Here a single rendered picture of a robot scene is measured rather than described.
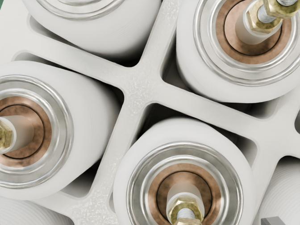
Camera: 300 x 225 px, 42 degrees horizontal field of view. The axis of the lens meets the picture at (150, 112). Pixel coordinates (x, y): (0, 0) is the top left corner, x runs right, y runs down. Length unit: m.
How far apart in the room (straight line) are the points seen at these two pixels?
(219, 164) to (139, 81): 0.11
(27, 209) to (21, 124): 0.11
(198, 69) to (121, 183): 0.09
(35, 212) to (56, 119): 0.11
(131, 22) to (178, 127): 0.08
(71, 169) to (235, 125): 0.14
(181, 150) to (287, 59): 0.09
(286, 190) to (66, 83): 0.18
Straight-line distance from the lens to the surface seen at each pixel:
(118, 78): 0.33
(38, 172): 0.27
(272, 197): 0.34
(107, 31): 0.27
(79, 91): 0.27
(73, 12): 0.27
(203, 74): 0.26
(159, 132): 0.26
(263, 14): 0.21
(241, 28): 0.24
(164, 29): 0.33
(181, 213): 0.21
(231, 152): 0.26
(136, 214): 0.26
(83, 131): 0.26
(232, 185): 0.26
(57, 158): 0.26
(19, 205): 0.35
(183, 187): 0.24
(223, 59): 0.25
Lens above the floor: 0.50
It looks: 86 degrees down
